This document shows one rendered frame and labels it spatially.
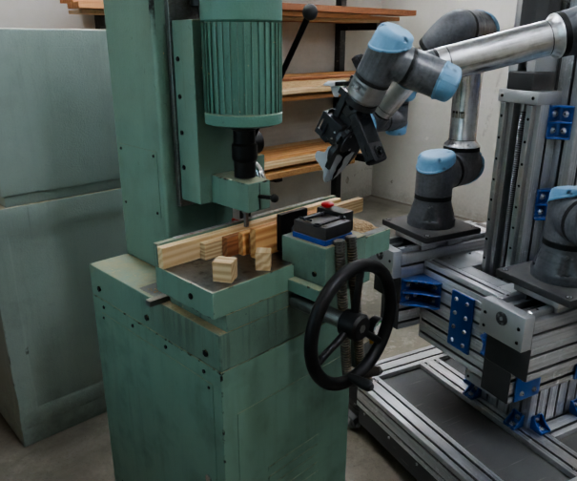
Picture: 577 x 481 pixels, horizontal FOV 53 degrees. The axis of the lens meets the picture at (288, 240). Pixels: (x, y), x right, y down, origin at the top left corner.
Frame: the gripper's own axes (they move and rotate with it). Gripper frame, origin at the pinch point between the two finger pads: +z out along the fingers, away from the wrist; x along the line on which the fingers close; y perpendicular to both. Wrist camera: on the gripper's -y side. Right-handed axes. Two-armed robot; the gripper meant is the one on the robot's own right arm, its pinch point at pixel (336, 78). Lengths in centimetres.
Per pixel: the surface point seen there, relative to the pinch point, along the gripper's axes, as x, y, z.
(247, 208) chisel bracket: -90, 10, -57
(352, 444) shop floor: -50, 118, -45
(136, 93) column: -96, -15, -26
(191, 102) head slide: -92, -13, -42
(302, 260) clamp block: -88, 20, -71
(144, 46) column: -94, -26, -31
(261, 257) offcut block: -96, 18, -67
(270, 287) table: -96, 25, -69
